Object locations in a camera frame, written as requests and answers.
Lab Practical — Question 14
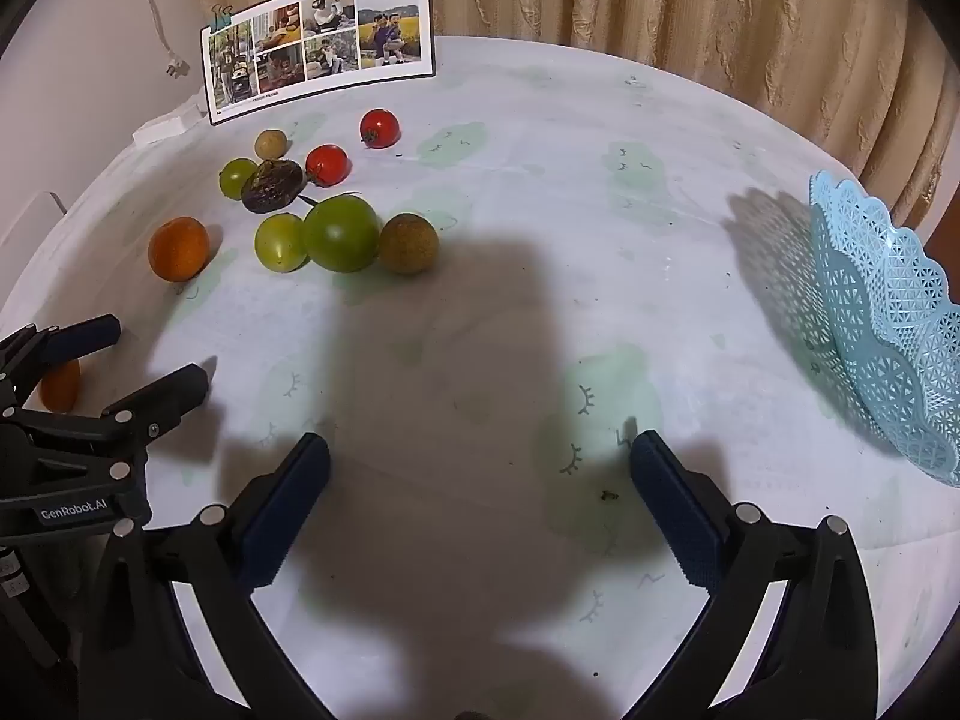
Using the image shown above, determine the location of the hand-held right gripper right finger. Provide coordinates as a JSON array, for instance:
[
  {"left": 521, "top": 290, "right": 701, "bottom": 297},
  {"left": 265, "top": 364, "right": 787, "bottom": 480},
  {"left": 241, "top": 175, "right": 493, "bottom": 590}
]
[{"left": 628, "top": 430, "right": 880, "bottom": 720}]

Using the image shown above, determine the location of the photo collage board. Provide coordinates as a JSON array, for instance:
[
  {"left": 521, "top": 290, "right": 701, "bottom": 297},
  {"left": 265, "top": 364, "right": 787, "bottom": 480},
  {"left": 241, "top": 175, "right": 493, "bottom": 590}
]
[{"left": 201, "top": 0, "right": 436, "bottom": 127}]

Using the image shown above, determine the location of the dark purple wrinkled fruit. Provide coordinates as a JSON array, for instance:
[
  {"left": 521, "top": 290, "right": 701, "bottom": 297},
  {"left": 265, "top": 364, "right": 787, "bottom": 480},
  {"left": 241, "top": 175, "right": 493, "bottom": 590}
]
[{"left": 241, "top": 159, "right": 306, "bottom": 214}]

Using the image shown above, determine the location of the small green tomato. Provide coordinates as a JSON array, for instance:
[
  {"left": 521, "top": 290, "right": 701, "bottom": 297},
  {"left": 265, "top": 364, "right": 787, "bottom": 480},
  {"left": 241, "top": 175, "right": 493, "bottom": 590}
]
[{"left": 219, "top": 158, "right": 258, "bottom": 200}]

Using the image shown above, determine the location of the white green printed tablecloth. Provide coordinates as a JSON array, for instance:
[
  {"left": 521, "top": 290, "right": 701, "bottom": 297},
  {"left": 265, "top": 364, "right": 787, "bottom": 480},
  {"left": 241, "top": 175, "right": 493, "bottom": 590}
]
[{"left": 0, "top": 36, "right": 960, "bottom": 720}]

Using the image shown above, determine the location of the round brown fruit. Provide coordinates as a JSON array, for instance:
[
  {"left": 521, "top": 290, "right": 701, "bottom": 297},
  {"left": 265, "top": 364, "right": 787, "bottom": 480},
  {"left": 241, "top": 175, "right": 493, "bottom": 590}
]
[{"left": 378, "top": 213, "right": 440, "bottom": 275}]

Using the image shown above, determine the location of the white rectangular box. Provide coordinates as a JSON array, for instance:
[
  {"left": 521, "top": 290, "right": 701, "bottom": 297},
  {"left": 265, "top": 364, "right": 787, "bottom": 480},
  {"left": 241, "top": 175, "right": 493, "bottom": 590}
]
[{"left": 133, "top": 109, "right": 204, "bottom": 144}]

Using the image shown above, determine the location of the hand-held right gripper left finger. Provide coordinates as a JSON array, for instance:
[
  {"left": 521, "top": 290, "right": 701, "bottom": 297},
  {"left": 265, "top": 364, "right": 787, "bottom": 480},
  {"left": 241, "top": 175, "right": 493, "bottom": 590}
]
[{"left": 79, "top": 431, "right": 335, "bottom": 720}]

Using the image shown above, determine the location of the light blue lattice basket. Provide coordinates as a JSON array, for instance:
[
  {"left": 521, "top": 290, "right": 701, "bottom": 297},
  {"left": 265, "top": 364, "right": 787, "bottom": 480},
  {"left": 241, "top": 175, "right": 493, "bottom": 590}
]
[{"left": 808, "top": 171, "right": 960, "bottom": 487}]

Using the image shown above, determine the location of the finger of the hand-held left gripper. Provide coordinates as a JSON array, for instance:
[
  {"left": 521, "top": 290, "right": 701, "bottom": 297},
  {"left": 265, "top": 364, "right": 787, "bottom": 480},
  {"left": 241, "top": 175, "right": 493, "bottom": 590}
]
[
  {"left": 0, "top": 315, "right": 122, "bottom": 410},
  {"left": 19, "top": 364, "right": 209, "bottom": 466}
]

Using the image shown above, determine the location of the large green tomato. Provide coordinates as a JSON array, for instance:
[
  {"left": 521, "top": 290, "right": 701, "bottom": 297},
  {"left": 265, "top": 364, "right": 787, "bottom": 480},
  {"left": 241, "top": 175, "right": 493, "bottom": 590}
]
[{"left": 302, "top": 196, "right": 382, "bottom": 274}]

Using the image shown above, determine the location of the small orange fruit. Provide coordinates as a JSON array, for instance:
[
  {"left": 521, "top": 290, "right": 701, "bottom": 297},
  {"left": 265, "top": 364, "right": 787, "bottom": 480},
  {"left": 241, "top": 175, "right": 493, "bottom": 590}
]
[{"left": 39, "top": 360, "right": 82, "bottom": 412}]

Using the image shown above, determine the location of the white power cord with plug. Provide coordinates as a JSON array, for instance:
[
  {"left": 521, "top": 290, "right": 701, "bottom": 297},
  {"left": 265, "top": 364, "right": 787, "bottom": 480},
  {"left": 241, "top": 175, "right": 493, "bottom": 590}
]
[{"left": 135, "top": 0, "right": 193, "bottom": 80}]

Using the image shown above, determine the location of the round orange tomato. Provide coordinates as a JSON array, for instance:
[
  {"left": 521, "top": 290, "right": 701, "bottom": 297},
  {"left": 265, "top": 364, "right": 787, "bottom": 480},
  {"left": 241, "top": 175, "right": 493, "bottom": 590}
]
[{"left": 148, "top": 217, "right": 211, "bottom": 282}]

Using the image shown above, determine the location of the medium green tomato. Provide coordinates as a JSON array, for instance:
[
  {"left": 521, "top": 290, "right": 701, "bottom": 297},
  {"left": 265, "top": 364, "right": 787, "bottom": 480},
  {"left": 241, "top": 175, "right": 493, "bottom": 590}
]
[{"left": 254, "top": 214, "right": 309, "bottom": 272}]

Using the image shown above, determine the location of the red cherry tomato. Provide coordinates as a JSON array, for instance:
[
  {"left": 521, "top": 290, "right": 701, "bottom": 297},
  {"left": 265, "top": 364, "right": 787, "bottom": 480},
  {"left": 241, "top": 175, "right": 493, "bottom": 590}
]
[
  {"left": 360, "top": 109, "right": 401, "bottom": 149},
  {"left": 305, "top": 144, "right": 350, "bottom": 187}
]

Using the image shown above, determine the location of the beige patterned curtain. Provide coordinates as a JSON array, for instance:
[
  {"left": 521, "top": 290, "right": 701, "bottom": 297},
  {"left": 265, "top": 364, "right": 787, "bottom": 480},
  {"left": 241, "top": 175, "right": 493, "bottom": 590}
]
[{"left": 187, "top": 0, "right": 960, "bottom": 233}]

